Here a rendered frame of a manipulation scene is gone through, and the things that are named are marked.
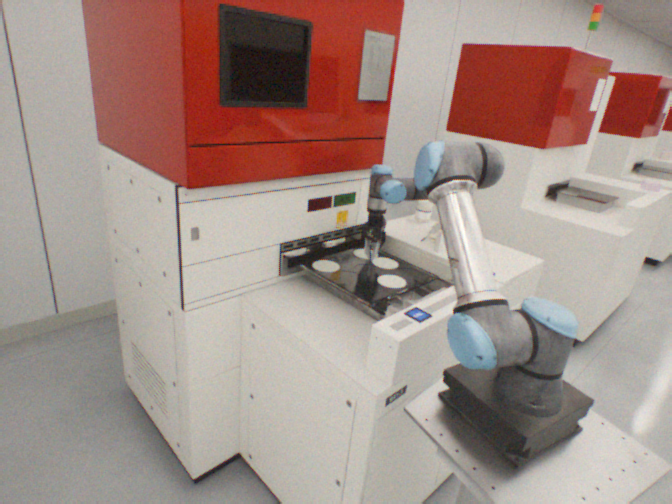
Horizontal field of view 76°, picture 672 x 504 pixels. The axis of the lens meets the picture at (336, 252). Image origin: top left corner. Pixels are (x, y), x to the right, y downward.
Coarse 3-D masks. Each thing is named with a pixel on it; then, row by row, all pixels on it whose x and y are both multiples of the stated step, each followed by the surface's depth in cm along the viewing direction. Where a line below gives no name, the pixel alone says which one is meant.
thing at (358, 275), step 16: (336, 256) 165; (352, 256) 167; (384, 256) 170; (320, 272) 151; (336, 272) 152; (352, 272) 153; (368, 272) 155; (384, 272) 156; (400, 272) 157; (416, 272) 159; (352, 288) 142; (368, 288) 143; (384, 288) 144; (400, 288) 145
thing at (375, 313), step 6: (306, 276) 163; (312, 276) 160; (318, 282) 158; (324, 282) 155; (324, 288) 156; (330, 288) 154; (336, 294) 152; (342, 294) 149; (348, 300) 148; (354, 300) 146; (354, 306) 146; (360, 306) 144; (366, 306) 142; (366, 312) 143; (372, 312) 140; (378, 312) 139; (378, 318) 139
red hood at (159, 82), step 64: (128, 0) 118; (192, 0) 100; (256, 0) 110; (320, 0) 123; (384, 0) 140; (128, 64) 127; (192, 64) 105; (256, 64) 117; (320, 64) 131; (384, 64) 149; (128, 128) 137; (192, 128) 110; (256, 128) 123; (320, 128) 140; (384, 128) 161
